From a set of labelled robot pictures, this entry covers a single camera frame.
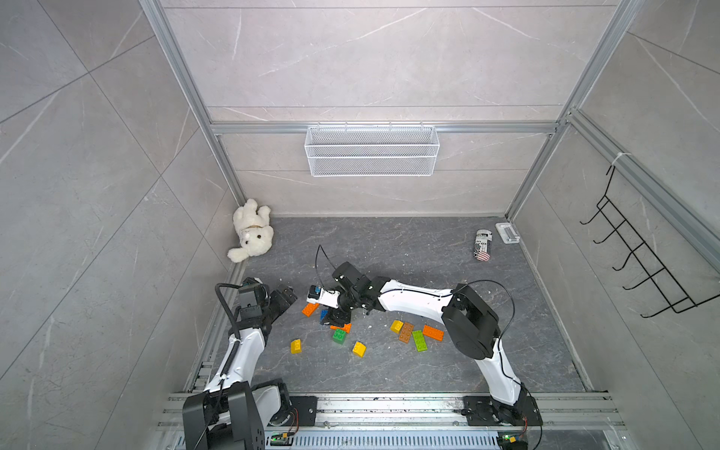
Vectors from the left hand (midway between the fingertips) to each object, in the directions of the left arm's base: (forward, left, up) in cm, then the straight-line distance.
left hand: (286, 292), depth 88 cm
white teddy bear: (+29, +18, -1) cm, 34 cm away
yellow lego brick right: (-10, -35, -6) cm, 37 cm away
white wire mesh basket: (+45, -29, +21) cm, 58 cm away
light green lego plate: (-14, -42, -8) cm, 45 cm away
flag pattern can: (+18, -70, -5) cm, 73 cm away
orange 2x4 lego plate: (-2, -7, -8) cm, 10 cm away
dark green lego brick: (-13, -17, -5) cm, 22 cm away
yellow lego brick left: (-15, -4, -6) cm, 17 cm away
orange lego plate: (-13, -20, +1) cm, 24 cm away
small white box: (+29, -86, -9) cm, 91 cm away
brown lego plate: (-12, -38, -8) cm, 41 cm away
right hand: (-6, -13, -2) cm, 14 cm away
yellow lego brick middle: (-17, -23, -6) cm, 29 cm away
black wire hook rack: (+1, -94, +24) cm, 97 cm away
